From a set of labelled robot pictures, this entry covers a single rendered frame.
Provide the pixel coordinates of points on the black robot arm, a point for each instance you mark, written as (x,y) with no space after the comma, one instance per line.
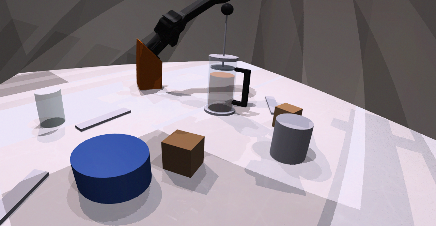
(173,23)

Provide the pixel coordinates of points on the blue cylinder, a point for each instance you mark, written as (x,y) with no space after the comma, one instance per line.
(111,168)

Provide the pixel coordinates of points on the grey flat bar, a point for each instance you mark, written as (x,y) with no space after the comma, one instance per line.
(271,103)
(102,119)
(15,197)

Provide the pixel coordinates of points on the glass french press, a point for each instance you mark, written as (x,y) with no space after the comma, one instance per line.
(222,79)

